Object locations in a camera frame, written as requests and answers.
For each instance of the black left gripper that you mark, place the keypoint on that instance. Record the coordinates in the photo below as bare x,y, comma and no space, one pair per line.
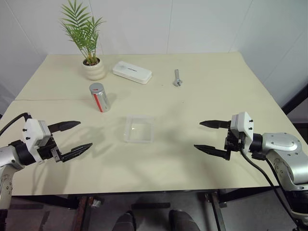
48,151

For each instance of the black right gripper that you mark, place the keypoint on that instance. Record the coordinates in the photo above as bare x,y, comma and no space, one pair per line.
233,140

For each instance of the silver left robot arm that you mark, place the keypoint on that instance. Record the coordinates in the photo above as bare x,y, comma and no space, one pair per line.
9,157

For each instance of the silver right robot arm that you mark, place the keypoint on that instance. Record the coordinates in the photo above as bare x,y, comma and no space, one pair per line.
286,154

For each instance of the silver red can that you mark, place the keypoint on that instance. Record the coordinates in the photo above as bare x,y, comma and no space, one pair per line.
99,97

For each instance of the clear plastic square tray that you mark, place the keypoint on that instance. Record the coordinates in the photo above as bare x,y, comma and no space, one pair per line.
139,128

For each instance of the cream ribbed plant pot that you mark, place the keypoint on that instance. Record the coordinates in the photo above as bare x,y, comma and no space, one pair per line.
94,69

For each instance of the white flat rectangular box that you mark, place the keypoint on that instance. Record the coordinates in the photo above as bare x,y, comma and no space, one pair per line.
132,72

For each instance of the dark rounded left foot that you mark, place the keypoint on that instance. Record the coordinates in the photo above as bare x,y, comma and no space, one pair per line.
125,222

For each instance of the green palm plant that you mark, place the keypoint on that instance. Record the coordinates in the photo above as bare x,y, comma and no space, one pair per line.
83,31

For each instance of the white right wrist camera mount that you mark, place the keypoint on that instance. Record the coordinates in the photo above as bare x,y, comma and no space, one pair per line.
243,125

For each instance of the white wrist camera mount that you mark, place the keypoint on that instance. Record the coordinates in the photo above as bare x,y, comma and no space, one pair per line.
32,131
243,125

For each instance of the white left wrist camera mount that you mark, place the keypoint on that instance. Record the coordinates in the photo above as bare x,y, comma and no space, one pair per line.
32,131

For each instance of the black metal table frame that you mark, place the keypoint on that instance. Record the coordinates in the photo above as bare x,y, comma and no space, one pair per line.
144,196

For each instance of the black diagonal frame bar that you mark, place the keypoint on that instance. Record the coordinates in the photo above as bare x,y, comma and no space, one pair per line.
294,98

